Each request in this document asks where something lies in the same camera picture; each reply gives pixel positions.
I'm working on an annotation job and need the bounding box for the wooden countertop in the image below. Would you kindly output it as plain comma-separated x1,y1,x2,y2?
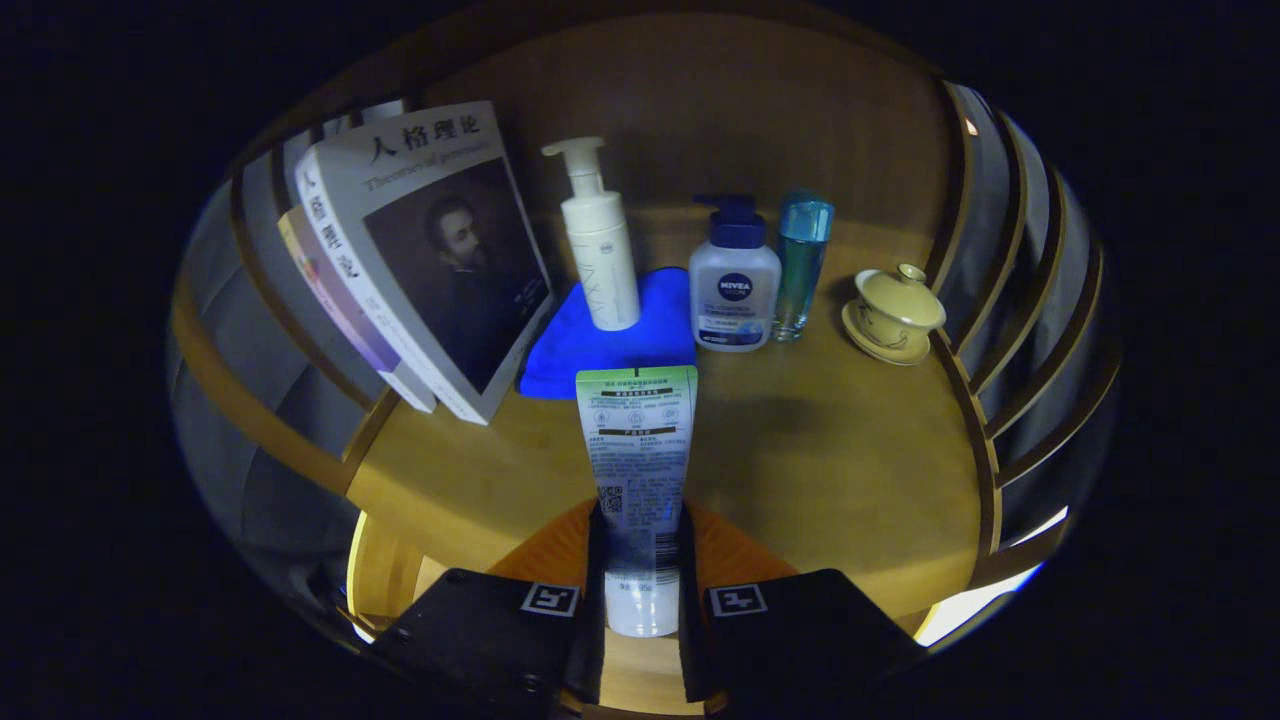
345,205,986,621

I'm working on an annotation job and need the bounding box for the white book with portrait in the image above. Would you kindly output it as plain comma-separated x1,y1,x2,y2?
293,100,556,427

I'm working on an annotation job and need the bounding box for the purple book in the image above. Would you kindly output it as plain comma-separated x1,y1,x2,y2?
277,205,438,414

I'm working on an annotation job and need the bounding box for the teal clear bottle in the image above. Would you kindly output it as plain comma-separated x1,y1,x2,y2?
770,190,836,343

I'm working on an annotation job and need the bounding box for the white bottle with blue pump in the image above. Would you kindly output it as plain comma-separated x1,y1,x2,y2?
688,193,783,353

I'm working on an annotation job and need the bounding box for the cream lidded teacup with saucer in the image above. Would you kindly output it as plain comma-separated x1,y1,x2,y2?
840,263,947,367

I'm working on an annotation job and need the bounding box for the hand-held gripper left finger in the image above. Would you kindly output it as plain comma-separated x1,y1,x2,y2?
368,497,609,716

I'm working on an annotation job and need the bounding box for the wooden cabinet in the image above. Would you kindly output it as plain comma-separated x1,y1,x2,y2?
168,0,1121,641

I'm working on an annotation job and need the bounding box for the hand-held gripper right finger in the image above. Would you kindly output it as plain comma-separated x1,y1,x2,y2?
678,500,926,706

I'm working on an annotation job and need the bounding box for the white tube with green end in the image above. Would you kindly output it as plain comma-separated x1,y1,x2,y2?
575,365,700,638

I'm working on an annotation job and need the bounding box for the blue folded cloth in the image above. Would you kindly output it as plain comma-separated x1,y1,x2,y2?
517,266,698,401

